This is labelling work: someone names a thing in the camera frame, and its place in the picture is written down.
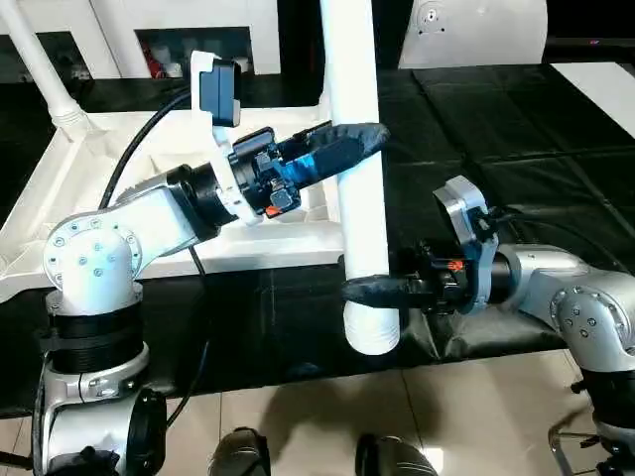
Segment small bottles on shelf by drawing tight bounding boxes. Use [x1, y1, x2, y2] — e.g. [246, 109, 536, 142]
[137, 28, 255, 80]

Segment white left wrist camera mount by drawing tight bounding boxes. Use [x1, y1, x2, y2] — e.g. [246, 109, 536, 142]
[187, 50, 261, 227]

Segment white flat sheet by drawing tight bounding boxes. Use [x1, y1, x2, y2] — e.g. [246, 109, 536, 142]
[551, 60, 635, 142]

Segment white plastic table leg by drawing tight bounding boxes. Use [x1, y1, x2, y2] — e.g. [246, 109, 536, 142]
[0, 0, 97, 137]
[318, 0, 404, 357]

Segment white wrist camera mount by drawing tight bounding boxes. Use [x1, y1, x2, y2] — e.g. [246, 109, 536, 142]
[433, 175, 499, 316]
[187, 50, 261, 227]

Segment white plastic table top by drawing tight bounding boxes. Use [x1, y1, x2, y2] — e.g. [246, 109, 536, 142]
[0, 94, 348, 304]

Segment dark right robot foot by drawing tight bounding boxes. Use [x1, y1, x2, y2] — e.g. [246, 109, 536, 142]
[354, 432, 440, 476]

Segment white plastic bag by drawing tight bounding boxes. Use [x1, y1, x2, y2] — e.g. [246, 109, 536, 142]
[398, 0, 550, 71]

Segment black cabinet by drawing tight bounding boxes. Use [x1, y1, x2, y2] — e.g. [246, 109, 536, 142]
[278, 0, 418, 78]

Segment white cabinet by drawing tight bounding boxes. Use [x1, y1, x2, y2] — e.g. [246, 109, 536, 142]
[0, 0, 283, 82]

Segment chrome tube frame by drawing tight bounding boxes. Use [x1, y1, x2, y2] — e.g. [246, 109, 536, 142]
[546, 411, 635, 476]

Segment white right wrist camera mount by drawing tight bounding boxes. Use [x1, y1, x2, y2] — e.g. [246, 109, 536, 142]
[433, 175, 499, 316]

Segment black work mat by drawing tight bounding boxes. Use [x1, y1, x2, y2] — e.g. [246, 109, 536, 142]
[0, 61, 635, 417]

